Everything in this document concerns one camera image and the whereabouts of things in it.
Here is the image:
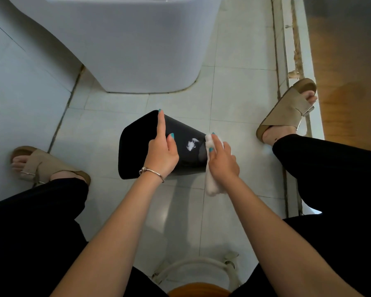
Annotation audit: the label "person's right hand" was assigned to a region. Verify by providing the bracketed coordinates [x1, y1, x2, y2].
[207, 132, 241, 191]

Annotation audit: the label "person's left hand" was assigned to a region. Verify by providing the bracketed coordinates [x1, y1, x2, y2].
[143, 109, 180, 180]

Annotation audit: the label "white cleaning cloth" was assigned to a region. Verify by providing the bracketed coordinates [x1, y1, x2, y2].
[204, 133, 231, 197]

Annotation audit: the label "black plastic waste bin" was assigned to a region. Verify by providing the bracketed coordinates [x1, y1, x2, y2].
[118, 109, 209, 180]

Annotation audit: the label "person's right forearm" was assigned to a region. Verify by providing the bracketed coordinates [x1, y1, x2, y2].
[225, 174, 364, 297]

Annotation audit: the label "person's left forearm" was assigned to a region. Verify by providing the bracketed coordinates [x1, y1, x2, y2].
[49, 171, 164, 297]

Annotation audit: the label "person's right beige sandal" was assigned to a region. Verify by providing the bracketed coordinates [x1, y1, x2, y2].
[256, 78, 318, 146]

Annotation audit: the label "person's beige sandal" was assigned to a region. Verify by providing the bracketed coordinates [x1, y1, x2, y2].
[256, 78, 318, 146]
[9, 146, 92, 188]

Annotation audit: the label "person's black trousers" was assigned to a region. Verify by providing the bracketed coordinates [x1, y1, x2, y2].
[0, 134, 371, 297]

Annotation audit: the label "person's left beige sandal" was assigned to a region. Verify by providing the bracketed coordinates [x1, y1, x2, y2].
[9, 146, 92, 188]

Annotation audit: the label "white toilet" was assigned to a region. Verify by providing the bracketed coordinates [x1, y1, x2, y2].
[5, 0, 223, 94]

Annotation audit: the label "white door threshold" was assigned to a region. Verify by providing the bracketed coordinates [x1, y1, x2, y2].
[271, 0, 325, 219]

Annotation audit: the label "silver bracelet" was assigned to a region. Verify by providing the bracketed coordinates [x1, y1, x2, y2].
[138, 166, 166, 184]

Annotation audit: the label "white curved plastic strap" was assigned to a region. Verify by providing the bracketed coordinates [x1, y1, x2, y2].
[151, 251, 242, 293]

